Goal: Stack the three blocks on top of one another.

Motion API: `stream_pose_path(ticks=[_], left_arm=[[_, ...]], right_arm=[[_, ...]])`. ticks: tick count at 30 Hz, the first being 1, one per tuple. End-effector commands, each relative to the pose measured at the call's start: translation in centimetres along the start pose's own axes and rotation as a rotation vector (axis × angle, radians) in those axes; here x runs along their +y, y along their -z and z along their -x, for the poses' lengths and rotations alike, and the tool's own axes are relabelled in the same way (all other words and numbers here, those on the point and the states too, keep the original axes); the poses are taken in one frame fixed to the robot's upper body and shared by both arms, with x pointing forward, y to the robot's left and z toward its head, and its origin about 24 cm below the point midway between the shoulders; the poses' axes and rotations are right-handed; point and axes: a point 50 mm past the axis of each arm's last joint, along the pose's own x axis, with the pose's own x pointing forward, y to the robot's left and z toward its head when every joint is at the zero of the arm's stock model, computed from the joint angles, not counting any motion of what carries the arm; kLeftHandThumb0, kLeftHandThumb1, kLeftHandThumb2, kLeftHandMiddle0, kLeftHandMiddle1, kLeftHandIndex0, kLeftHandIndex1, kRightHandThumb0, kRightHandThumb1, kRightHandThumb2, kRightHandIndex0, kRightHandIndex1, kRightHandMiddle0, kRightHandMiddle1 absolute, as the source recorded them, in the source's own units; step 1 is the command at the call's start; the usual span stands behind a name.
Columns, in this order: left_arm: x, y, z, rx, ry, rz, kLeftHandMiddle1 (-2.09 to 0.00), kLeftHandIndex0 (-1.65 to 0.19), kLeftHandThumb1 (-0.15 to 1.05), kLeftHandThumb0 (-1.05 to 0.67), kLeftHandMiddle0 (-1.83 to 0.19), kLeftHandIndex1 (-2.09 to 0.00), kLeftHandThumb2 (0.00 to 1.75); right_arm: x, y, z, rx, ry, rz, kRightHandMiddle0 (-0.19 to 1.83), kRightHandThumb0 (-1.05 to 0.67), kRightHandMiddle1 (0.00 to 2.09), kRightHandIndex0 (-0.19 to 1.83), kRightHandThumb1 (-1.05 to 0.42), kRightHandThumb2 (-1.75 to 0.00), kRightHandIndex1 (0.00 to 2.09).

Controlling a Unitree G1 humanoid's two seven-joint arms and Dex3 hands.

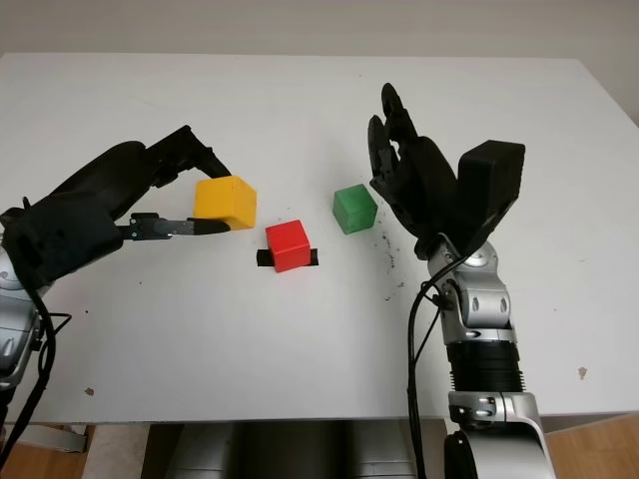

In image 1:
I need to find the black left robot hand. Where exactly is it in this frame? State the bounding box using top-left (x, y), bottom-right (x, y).
top-left (43, 124), bottom-right (234, 242)

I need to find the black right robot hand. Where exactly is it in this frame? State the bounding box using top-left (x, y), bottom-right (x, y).
top-left (367, 82), bottom-right (463, 260)

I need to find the green wooden block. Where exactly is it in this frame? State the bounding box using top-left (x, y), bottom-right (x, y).
top-left (332, 183), bottom-right (378, 236)

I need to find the yellow wooden block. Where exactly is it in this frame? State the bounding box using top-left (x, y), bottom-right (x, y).
top-left (193, 175), bottom-right (258, 232)

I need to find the red wooden block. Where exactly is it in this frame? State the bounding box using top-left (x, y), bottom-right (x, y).
top-left (265, 219), bottom-right (312, 274)

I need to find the black tape strip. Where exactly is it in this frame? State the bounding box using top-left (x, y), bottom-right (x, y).
top-left (256, 247), bottom-right (320, 268)

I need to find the grey robot lower body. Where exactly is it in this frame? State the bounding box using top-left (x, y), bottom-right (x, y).
top-left (142, 421), bottom-right (448, 479)

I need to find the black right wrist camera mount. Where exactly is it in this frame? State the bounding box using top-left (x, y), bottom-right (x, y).
top-left (448, 140), bottom-right (526, 256)

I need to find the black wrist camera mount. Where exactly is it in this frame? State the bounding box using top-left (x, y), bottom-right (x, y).
top-left (0, 197), bottom-right (125, 298)
top-left (448, 140), bottom-right (526, 256)

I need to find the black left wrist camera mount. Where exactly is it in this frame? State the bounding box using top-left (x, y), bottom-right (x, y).
top-left (0, 197), bottom-right (125, 298)

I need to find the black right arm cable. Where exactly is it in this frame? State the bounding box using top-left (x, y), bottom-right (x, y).
top-left (406, 258), bottom-right (463, 479)

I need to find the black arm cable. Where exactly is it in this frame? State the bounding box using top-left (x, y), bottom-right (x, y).
top-left (406, 258), bottom-right (463, 479)
top-left (0, 283), bottom-right (74, 465)

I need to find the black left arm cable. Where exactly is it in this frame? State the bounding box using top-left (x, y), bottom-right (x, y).
top-left (0, 283), bottom-right (74, 465)

